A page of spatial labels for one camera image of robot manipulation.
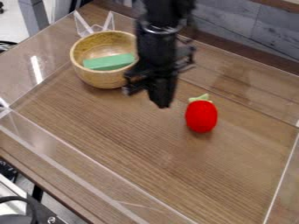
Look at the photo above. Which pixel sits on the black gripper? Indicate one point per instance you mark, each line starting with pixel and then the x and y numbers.
pixel 161 59

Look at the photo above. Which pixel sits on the red plush strawberry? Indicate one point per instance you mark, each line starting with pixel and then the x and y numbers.
pixel 200 114

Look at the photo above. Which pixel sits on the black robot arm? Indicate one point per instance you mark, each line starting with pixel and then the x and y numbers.
pixel 166 13

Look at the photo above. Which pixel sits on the green rectangular block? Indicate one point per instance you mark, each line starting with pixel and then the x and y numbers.
pixel 109 62

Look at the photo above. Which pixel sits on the wooden bowl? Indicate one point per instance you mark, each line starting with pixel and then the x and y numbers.
pixel 100 44

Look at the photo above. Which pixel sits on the clear acrylic tray wall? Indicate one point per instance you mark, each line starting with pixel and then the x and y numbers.
pixel 121 161

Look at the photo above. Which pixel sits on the black metal bracket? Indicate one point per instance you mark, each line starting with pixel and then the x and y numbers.
pixel 45 216

